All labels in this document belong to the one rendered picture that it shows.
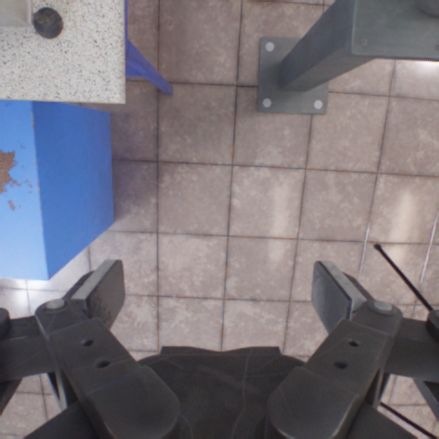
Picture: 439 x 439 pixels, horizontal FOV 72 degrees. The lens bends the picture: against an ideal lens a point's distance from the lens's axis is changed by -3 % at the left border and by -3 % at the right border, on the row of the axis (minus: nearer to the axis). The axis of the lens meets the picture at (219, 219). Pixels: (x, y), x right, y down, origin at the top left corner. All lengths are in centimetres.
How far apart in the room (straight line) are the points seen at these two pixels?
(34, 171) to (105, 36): 41
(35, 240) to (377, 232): 142
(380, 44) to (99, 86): 50
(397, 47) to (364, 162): 103
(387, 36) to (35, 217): 88
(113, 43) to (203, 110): 77
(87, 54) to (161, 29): 80
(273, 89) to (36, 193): 98
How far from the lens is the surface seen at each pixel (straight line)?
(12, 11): 67
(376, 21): 56
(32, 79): 76
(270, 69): 143
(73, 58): 72
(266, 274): 157
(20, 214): 98
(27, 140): 94
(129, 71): 102
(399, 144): 163
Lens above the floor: 140
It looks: 75 degrees down
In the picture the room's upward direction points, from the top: 178 degrees clockwise
